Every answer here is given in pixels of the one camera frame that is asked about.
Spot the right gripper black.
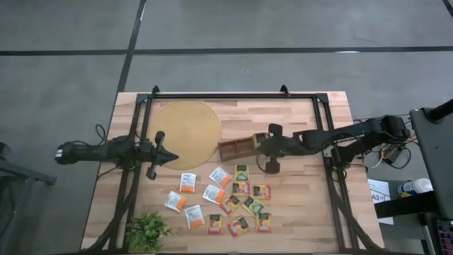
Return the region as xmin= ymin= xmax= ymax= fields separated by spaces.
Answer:
xmin=262 ymin=124 xmax=294 ymax=174

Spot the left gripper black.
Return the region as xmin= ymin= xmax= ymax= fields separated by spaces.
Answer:
xmin=139 ymin=130 xmax=180 ymax=181

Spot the green lemon lime tea bag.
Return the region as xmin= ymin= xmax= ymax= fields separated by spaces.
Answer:
xmin=252 ymin=132 xmax=270 ymax=149
xmin=234 ymin=164 xmax=251 ymax=182
xmin=241 ymin=196 xmax=266 ymax=218

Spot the white orange tea bag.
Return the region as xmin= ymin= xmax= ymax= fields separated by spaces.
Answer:
xmin=208 ymin=166 xmax=233 ymax=188
xmin=183 ymin=204 xmax=205 ymax=230
xmin=178 ymin=172 xmax=197 ymax=193
xmin=202 ymin=183 xmax=227 ymax=205
xmin=164 ymin=191 xmax=188 ymax=213

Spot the wooden tea box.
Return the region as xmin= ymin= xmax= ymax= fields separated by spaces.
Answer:
xmin=217 ymin=136 xmax=265 ymax=163

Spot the round woven placemat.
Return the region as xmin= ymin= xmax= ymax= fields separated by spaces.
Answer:
xmin=147 ymin=100 xmax=224 ymax=171

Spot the small green potted plant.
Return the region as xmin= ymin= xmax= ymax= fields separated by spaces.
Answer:
xmin=124 ymin=211 xmax=174 ymax=253

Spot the white paper sheet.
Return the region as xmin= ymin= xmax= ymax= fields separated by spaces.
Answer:
xmin=367 ymin=178 xmax=394 ymax=226

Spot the black power box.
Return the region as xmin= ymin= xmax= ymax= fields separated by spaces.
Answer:
xmin=380 ymin=143 xmax=404 ymax=166

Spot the black metal stand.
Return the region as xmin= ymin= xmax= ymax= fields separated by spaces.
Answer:
xmin=0 ymin=141 xmax=57 ymax=255

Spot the white bottle blue label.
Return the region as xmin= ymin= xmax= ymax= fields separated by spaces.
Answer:
xmin=396 ymin=177 xmax=435 ymax=198

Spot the black equipment cart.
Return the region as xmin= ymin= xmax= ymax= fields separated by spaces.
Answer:
xmin=374 ymin=106 xmax=453 ymax=255

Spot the black pole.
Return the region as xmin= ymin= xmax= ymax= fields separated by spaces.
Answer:
xmin=424 ymin=98 xmax=453 ymax=123

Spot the colourful keyboard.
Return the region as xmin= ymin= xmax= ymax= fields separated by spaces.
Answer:
xmin=437 ymin=219 xmax=453 ymax=249

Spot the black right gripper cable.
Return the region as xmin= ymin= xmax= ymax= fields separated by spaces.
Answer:
xmin=255 ymin=152 xmax=280 ymax=175

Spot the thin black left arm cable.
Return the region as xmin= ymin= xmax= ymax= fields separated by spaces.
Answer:
xmin=93 ymin=123 xmax=110 ymax=143

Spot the black metal table frame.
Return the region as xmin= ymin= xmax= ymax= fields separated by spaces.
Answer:
xmin=83 ymin=84 xmax=385 ymax=254

